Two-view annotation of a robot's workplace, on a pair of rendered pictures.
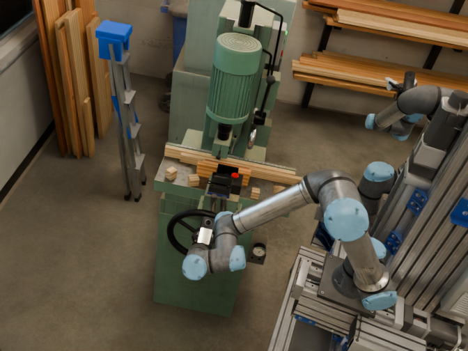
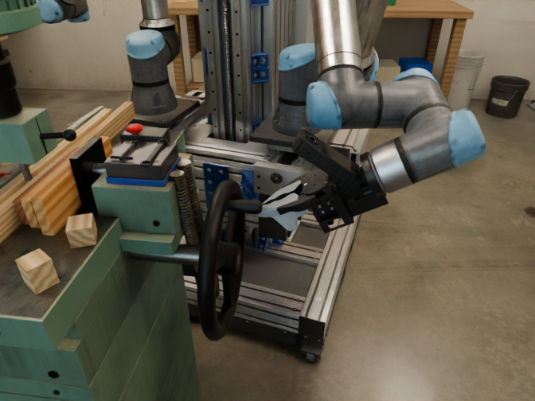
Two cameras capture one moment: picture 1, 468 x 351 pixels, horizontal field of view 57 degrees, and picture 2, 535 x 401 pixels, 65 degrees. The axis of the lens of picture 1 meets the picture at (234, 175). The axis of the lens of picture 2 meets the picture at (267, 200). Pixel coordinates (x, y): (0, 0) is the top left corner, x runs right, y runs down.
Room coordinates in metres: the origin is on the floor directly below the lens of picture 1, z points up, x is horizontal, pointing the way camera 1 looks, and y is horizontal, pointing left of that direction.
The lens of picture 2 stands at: (1.05, 0.65, 1.31)
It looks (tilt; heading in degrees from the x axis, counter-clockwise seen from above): 33 degrees down; 277
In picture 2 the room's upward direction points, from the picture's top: straight up
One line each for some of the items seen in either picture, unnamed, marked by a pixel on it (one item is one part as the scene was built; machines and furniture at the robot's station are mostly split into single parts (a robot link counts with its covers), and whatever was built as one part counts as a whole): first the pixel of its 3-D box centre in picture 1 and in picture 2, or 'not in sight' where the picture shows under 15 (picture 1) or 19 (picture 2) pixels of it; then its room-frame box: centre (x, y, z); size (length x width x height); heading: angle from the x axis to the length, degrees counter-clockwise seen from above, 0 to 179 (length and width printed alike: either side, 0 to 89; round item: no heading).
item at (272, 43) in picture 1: (275, 43); not in sight; (1.86, -0.06, 1.40); 0.10 x 0.06 x 0.16; 0
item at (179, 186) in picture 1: (223, 190); (109, 207); (1.43, 0.03, 0.87); 0.61 x 0.30 x 0.06; 90
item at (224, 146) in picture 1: (222, 143); (3, 138); (1.56, 0.08, 1.03); 0.14 x 0.07 x 0.09; 0
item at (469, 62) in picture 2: not in sight; (458, 80); (-0.12, -3.09, 0.24); 0.31 x 0.29 x 0.47; 3
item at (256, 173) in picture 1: (245, 170); (71, 161); (1.54, -0.05, 0.92); 0.60 x 0.02 x 0.04; 90
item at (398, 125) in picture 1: (400, 127); (72, 3); (1.87, -0.74, 1.12); 0.11 x 0.08 x 0.11; 92
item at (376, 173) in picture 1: (377, 178); (147, 55); (1.60, -0.64, 0.98); 0.13 x 0.12 x 0.14; 92
